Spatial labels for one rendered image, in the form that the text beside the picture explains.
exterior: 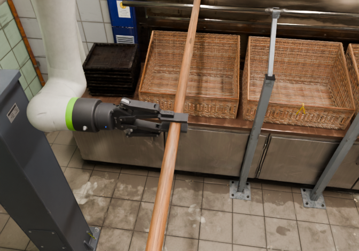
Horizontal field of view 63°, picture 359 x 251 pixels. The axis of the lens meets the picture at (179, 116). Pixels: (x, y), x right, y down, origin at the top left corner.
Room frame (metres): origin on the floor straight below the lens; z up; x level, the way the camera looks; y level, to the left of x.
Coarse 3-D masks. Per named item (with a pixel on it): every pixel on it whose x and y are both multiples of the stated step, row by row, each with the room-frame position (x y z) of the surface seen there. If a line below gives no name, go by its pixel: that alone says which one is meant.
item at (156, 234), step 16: (192, 16) 1.14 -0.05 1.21; (192, 32) 1.00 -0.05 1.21; (192, 48) 0.90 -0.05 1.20; (176, 96) 0.63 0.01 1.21; (176, 112) 0.56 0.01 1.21; (176, 128) 0.51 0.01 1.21; (176, 144) 0.46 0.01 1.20; (160, 176) 0.37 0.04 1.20; (160, 192) 0.32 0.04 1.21; (160, 208) 0.29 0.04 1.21; (160, 224) 0.25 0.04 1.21; (160, 240) 0.23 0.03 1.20
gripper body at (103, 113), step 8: (104, 104) 0.57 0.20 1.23; (112, 104) 0.57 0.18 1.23; (104, 112) 0.54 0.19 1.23; (112, 112) 0.55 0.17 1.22; (120, 112) 0.55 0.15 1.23; (128, 112) 0.55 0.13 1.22; (96, 120) 0.53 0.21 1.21; (104, 120) 0.53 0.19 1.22; (112, 120) 0.54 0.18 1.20; (104, 128) 0.53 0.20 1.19; (112, 128) 0.53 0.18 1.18; (120, 128) 0.55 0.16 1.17
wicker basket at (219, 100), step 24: (168, 48) 1.66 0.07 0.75; (216, 48) 1.63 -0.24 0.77; (144, 72) 1.37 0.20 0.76; (168, 72) 1.61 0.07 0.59; (192, 72) 1.60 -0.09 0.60; (216, 72) 1.59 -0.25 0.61; (144, 96) 1.24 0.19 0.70; (168, 96) 1.22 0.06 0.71; (192, 96) 1.20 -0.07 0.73; (216, 96) 1.37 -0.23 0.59
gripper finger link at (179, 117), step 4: (176, 116) 0.54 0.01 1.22; (180, 116) 0.54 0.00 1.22; (184, 116) 0.54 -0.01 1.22; (160, 120) 0.53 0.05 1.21; (164, 120) 0.53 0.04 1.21; (168, 120) 0.53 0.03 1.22; (172, 120) 0.53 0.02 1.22; (176, 120) 0.53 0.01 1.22; (180, 120) 0.53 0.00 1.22; (184, 120) 0.53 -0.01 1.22
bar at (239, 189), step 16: (128, 0) 1.38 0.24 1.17; (272, 16) 1.27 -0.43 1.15; (304, 16) 1.26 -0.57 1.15; (320, 16) 1.25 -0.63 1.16; (336, 16) 1.24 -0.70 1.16; (352, 16) 1.23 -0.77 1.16; (272, 32) 1.22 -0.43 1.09; (272, 48) 1.17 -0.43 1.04; (272, 64) 1.12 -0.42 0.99; (272, 80) 1.05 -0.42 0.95; (256, 112) 1.08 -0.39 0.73; (256, 128) 1.05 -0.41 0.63; (352, 128) 1.01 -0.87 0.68; (256, 144) 1.05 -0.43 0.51; (352, 144) 0.99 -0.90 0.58; (336, 160) 0.99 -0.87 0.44; (240, 176) 1.07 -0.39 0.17; (240, 192) 1.05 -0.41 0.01; (304, 192) 1.05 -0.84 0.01; (320, 192) 0.99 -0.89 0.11; (320, 208) 0.94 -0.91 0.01
